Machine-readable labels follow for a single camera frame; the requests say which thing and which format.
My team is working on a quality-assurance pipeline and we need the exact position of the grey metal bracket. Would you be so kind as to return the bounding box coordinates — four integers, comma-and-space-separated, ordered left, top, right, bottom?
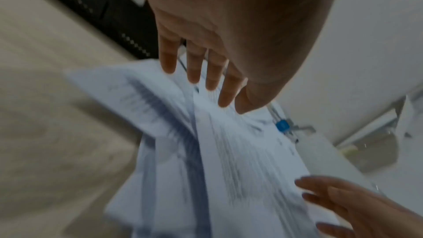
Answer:
285, 118, 316, 144

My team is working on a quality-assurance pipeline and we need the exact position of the person's left hand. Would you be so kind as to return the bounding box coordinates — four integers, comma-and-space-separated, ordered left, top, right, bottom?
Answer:
131, 0, 348, 115

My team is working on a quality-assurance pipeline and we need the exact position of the grey panel with yellow note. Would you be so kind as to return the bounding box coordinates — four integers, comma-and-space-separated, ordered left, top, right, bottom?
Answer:
337, 96, 416, 172

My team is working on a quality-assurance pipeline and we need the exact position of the small blue box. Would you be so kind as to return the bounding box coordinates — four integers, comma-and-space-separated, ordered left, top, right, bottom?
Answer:
275, 119, 291, 134

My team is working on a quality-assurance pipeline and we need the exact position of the pile of printed papers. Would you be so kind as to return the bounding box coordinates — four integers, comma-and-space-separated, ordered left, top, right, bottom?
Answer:
64, 59, 341, 238

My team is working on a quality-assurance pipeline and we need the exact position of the person's right hand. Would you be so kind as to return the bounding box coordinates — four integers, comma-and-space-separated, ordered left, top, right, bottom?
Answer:
293, 175, 423, 238

